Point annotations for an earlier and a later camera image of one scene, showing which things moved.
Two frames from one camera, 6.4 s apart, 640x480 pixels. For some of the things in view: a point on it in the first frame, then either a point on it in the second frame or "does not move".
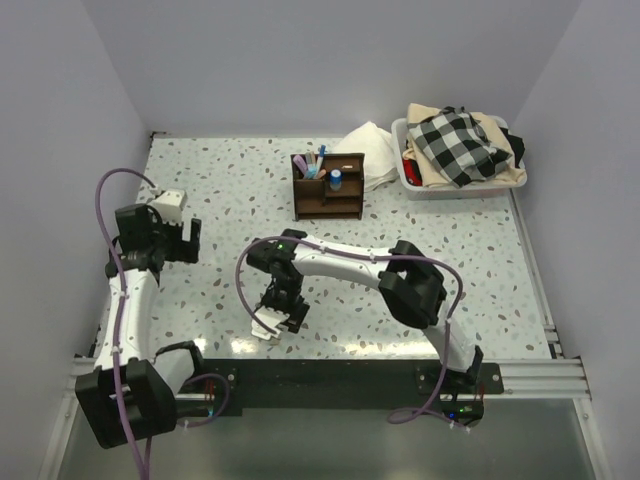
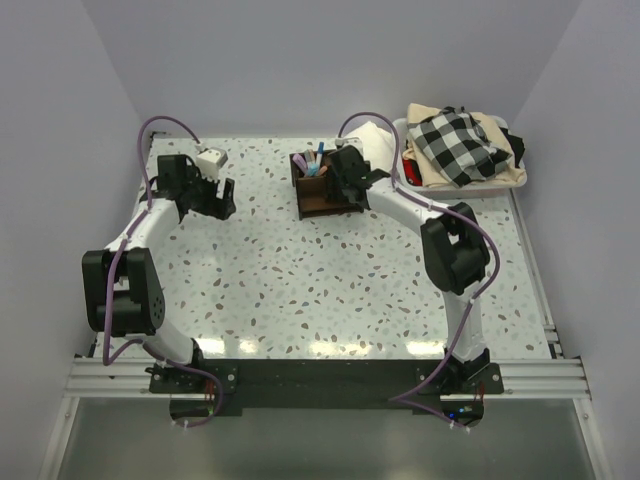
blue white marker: x=321 y=155 does not move
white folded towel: x=380 y=166 does not move
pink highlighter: x=301 y=163 does not move
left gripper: x=184 y=250 → x=221 y=208
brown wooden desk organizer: x=314 y=197 does not move
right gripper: x=296 y=318 → x=337 y=192
